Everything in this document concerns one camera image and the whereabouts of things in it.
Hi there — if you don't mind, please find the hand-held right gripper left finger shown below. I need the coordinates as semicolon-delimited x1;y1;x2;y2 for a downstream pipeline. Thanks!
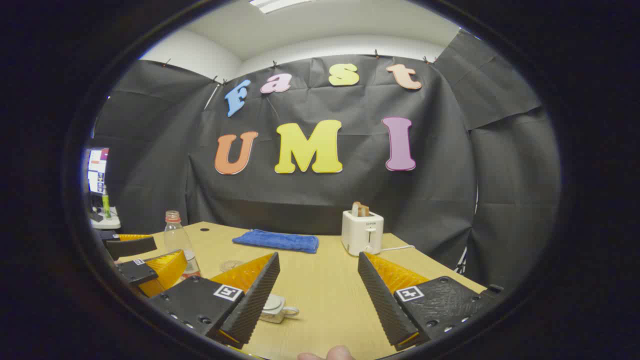
149;251;281;350

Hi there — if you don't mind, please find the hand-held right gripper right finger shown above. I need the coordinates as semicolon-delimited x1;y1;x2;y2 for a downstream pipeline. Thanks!
357;251;504;352

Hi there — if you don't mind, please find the white teacup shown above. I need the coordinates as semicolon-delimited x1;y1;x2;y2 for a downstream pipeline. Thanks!
259;294;301;324

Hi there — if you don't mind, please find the clear plastic water bottle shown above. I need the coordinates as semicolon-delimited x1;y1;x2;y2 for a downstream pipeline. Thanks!
164;210;202;279

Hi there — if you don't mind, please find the white side table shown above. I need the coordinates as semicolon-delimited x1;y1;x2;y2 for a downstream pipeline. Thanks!
90;207;122;230

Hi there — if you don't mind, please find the blue towel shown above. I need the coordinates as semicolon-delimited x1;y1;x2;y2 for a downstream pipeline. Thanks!
232;229;320;254

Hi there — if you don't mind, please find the white toaster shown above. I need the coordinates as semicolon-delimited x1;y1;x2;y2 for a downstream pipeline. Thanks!
341;210;385;257

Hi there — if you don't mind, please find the computer monitor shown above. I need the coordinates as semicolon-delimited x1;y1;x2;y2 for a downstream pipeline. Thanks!
86;147;110;195

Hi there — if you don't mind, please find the black backdrop cloth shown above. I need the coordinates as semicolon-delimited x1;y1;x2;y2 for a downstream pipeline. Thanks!
92;29;562;293

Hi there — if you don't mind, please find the ceiling light panel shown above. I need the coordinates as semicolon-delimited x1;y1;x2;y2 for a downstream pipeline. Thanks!
249;0;313;14

